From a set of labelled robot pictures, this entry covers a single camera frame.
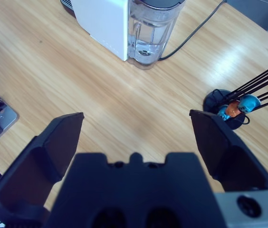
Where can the large blue coffee capsule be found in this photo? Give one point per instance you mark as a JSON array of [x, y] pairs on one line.
[[249, 103]]

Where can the orange coffee capsule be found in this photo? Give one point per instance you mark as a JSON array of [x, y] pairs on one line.
[[233, 109]]

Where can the clear water tank black lid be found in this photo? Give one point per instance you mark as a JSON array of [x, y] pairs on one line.
[[148, 28]]

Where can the white capsule coffee machine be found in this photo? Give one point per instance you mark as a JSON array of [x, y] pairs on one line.
[[100, 19]]

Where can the black capsule holder with rods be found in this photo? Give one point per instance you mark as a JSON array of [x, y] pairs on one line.
[[210, 101]]

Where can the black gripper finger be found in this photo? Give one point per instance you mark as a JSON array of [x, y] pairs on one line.
[[29, 166], [222, 152]]

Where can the centre metal mount base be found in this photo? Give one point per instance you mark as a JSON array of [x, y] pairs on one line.
[[5, 116]]

